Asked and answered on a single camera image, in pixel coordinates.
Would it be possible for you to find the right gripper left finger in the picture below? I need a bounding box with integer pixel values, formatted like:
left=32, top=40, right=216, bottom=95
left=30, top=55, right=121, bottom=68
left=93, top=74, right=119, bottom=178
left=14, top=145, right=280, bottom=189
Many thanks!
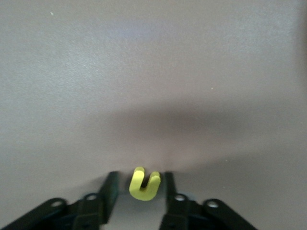
left=0, top=171, right=120, bottom=230

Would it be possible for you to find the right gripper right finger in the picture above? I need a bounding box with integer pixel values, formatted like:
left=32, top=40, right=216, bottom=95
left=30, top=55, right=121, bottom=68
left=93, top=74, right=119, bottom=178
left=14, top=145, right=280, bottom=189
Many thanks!
left=159, top=172, right=260, bottom=230

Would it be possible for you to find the yellow foam letter u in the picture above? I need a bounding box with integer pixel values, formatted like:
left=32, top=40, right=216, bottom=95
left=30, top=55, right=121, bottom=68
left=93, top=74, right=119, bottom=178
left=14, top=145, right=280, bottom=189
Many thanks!
left=129, top=167, right=161, bottom=201

